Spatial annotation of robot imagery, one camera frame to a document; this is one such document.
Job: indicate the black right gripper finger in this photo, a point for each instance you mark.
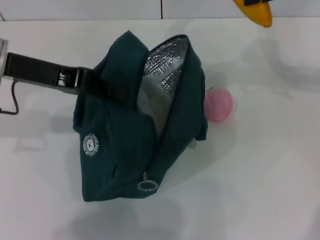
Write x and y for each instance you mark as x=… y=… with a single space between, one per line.
x=266 y=1
x=251 y=2

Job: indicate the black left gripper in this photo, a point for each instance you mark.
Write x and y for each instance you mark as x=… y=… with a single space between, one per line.
x=35 y=68

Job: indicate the yellow banana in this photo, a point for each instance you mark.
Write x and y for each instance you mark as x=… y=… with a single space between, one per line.
x=257 y=13

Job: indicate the dark teal insulated lunch bag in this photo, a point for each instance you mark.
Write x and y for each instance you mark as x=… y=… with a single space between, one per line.
x=120 y=155

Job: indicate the pink toy peach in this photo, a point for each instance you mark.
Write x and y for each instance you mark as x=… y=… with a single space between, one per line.
x=220 y=105

